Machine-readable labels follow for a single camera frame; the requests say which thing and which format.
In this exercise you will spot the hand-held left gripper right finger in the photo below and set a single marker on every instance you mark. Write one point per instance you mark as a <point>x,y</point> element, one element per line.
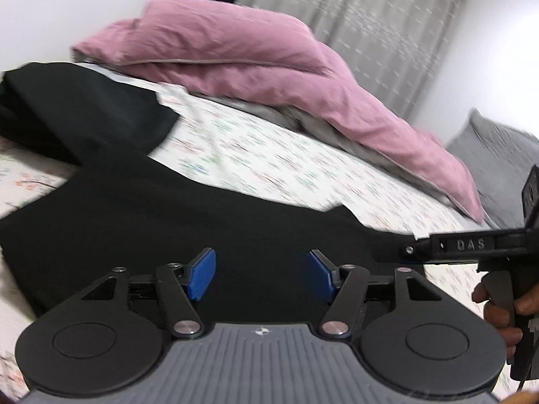
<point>316,273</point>

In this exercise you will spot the grey curtain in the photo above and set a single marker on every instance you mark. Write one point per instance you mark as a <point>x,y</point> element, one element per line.
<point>379,29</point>

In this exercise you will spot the floral bed sheet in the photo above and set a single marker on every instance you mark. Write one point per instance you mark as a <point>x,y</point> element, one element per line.
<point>273,155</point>

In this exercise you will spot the black t-shirt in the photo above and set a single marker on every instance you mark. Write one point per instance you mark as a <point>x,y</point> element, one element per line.
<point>168,202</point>

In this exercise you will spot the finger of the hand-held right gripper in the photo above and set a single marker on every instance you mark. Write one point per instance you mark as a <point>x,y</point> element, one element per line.
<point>410,249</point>

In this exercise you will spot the person's right hand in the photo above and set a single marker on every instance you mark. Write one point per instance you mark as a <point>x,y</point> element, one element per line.
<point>499,317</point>

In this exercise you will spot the pink duvet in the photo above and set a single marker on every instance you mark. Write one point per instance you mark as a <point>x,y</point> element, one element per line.
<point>236,46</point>

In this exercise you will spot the grey pillow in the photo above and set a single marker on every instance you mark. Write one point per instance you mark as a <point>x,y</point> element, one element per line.
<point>492,164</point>

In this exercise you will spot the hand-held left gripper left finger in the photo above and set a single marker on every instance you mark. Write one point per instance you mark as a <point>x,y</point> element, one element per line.
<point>203,273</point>

